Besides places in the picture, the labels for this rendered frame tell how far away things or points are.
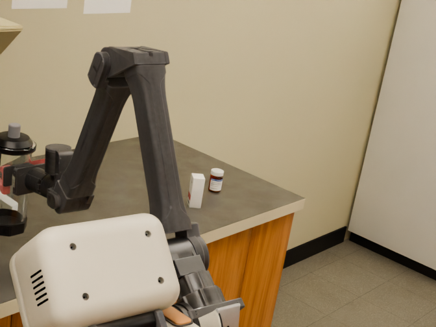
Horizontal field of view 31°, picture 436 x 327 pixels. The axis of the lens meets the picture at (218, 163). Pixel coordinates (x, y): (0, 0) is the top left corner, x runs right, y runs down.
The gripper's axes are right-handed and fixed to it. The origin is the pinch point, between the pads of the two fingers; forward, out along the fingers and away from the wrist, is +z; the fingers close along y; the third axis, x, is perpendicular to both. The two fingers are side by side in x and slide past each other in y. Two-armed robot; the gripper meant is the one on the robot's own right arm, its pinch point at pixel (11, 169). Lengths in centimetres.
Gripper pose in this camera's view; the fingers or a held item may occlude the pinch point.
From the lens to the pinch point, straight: 192.4
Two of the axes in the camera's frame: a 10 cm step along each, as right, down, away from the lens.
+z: -7.6, -2.5, 6.0
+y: -6.5, 1.5, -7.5
